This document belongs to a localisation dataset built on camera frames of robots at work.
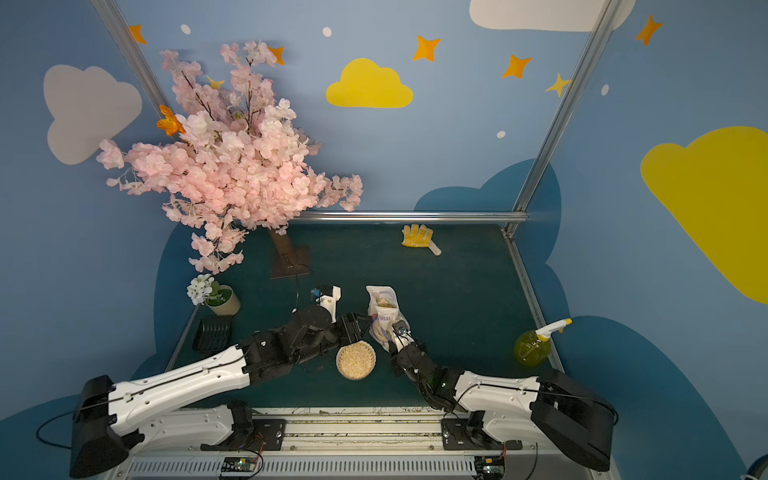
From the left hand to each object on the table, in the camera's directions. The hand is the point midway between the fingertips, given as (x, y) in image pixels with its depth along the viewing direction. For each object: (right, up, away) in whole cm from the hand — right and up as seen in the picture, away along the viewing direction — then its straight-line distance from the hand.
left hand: (370, 318), depth 71 cm
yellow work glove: (+16, +23, +47) cm, 55 cm away
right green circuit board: (+30, -37, +1) cm, 47 cm away
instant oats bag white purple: (+3, +1, +4) cm, 5 cm away
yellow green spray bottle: (+44, -11, +10) cm, 47 cm away
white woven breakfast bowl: (-4, -14, +11) cm, 19 cm away
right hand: (+8, -8, +14) cm, 18 cm away
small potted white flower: (-49, +2, +21) cm, 53 cm away
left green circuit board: (-32, -36, +1) cm, 48 cm away
